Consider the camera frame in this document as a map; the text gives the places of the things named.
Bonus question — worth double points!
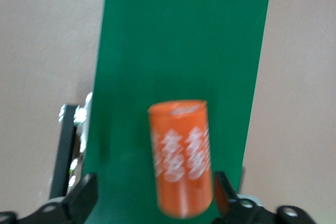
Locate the orange printed cylinder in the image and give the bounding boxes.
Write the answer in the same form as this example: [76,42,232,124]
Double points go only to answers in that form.
[146,99,214,219]

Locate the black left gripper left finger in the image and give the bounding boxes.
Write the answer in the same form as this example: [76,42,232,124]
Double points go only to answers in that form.
[0,173,99,224]

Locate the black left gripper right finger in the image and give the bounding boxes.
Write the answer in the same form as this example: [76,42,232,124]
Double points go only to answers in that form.
[212,170,316,224]

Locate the green conveyor belt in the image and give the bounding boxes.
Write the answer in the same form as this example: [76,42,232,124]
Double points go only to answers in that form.
[49,0,274,224]

